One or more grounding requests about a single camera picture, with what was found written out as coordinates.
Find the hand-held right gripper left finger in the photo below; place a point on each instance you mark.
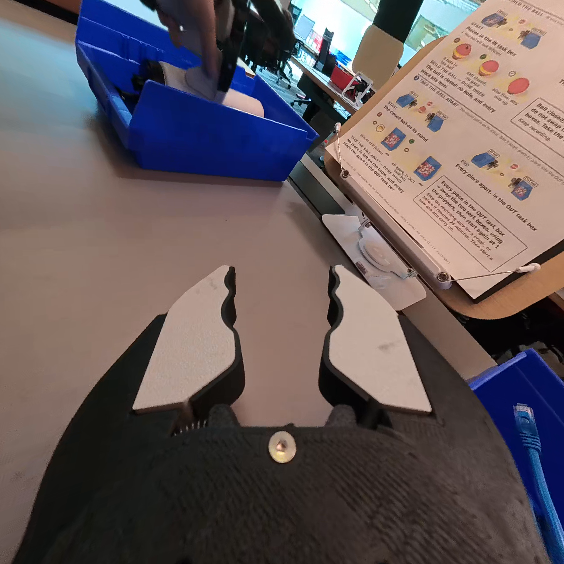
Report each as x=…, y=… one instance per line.
x=189, y=348

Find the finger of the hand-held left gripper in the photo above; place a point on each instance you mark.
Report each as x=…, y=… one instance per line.
x=194, y=44
x=231, y=48

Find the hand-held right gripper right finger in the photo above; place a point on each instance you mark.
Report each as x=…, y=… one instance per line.
x=379, y=352

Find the white bottle black cap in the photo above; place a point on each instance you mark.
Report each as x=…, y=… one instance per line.
x=244, y=105

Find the blue storage bin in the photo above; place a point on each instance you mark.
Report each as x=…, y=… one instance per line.
x=506, y=396
x=211, y=136

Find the wooden office desk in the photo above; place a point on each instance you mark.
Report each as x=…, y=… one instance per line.
x=317, y=81

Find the red bin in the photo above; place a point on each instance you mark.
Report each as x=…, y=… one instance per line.
x=341, y=77

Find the beige rounded board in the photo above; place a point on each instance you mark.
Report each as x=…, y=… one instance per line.
x=376, y=53

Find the black board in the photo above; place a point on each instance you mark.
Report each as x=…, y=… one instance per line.
x=396, y=13

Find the printed instruction sheet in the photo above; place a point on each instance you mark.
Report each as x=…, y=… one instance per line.
x=462, y=132

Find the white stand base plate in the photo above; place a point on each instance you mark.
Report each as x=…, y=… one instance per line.
x=343, y=229

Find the small white frame stand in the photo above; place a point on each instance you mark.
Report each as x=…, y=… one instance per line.
x=357, y=88

